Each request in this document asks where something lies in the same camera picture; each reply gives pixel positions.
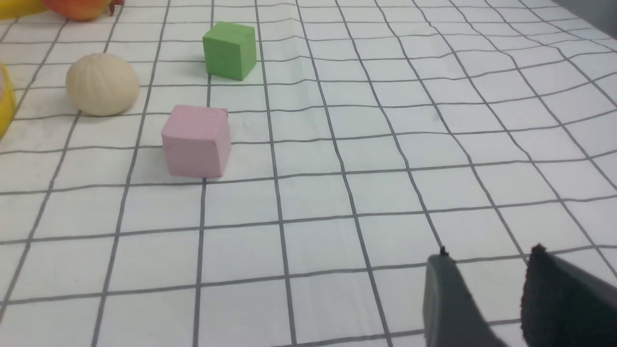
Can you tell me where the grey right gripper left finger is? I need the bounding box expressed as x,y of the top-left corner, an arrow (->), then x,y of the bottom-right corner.
423,247 -> 506,347

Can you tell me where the yellow bamboo steamer tray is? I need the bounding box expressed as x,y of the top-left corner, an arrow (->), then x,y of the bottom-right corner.
0,62 -> 17,139

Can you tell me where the pink foam cube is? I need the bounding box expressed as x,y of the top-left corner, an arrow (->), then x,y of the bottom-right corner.
161,105 -> 231,179

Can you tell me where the white grid tablecloth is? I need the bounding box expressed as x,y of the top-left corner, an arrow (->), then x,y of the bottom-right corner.
0,0 -> 617,347

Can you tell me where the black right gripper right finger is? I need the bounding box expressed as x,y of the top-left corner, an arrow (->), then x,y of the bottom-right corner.
521,244 -> 617,347

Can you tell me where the red orange toy fruit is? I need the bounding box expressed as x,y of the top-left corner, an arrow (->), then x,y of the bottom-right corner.
41,0 -> 125,22

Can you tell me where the cream white bun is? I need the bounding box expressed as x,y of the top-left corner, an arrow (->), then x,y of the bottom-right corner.
65,53 -> 140,117

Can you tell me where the yellow bamboo steamer lid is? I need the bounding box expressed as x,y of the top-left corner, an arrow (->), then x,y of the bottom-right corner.
0,0 -> 48,20

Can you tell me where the green foam cube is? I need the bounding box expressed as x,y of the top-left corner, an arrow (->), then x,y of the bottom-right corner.
202,22 -> 256,81

